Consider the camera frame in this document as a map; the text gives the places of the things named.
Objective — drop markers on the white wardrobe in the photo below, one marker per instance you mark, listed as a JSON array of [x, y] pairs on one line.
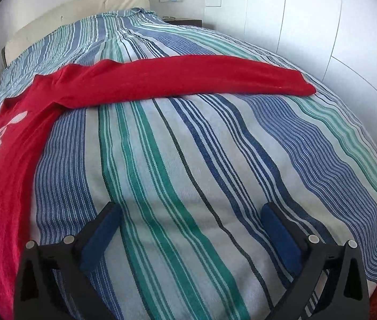
[[308, 16]]

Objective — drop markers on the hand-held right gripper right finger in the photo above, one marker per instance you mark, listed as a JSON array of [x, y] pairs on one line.
[[280, 236]]

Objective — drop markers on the blue green striped blanket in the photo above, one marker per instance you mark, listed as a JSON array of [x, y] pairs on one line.
[[188, 160]]

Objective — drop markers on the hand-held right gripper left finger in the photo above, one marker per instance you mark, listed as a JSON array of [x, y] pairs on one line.
[[100, 236]]

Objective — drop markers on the red printed sweater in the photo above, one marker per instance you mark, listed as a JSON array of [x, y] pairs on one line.
[[175, 76]]

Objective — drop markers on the beige pillow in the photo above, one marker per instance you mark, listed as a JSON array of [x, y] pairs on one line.
[[75, 10]]

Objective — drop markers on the dark bedside table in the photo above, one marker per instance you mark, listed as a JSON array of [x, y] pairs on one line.
[[188, 23]]

